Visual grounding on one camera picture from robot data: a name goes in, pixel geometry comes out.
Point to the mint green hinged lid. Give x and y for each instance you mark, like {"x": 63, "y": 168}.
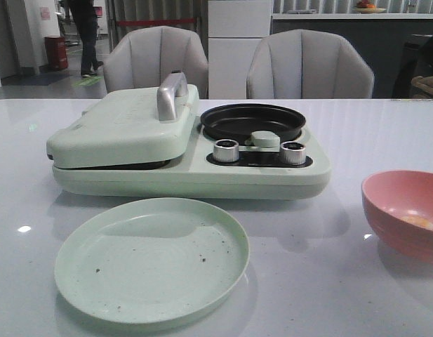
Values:
{"x": 130, "y": 126}

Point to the pink bowl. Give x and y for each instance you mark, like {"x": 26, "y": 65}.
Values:
{"x": 398, "y": 206}

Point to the mint green breakfast maker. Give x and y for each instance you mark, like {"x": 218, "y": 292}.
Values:
{"x": 193, "y": 176}

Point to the left silver control knob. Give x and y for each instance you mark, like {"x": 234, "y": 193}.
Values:
{"x": 226, "y": 151}

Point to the silver control knob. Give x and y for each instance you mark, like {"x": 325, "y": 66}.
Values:
{"x": 292, "y": 153}
{"x": 226, "y": 151}

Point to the black round frying pan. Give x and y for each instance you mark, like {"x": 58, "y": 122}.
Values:
{"x": 239, "y": 121}

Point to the right silver control knob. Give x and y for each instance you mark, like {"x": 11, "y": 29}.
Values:
{"x": 292, "y": 153}

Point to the mint green round plate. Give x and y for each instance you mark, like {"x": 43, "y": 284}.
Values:
{"x": 155, "y": 262}

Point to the right grey upholstered chair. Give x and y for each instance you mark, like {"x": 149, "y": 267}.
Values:
{"x": 308, "y": 64}

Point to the grey upholstered chair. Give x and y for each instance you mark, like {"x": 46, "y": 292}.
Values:
{"x": 145, "y": 57}
{"x": 308, "y": 64}

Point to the left grey upholstered chair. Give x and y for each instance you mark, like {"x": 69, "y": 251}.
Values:
{"x": 145, "y": 57}

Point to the white cabinet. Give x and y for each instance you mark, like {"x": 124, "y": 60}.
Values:
{"x": 235, "y": 28}

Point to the red barrier tape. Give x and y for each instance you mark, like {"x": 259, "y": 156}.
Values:
{"x": 140, "y": 23}

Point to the red trash bin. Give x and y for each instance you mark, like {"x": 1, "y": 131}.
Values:
{"x": 56, "y": 52}

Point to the person in dark clothes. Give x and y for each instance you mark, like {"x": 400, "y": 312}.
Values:
{"x": 86, "y": 21}

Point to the fruit bowl on counter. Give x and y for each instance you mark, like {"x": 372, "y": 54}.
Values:
{"x": 367, "y": 7}

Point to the dark grey counter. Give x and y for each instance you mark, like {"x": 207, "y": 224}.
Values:
{"x": 388, "y": 42}

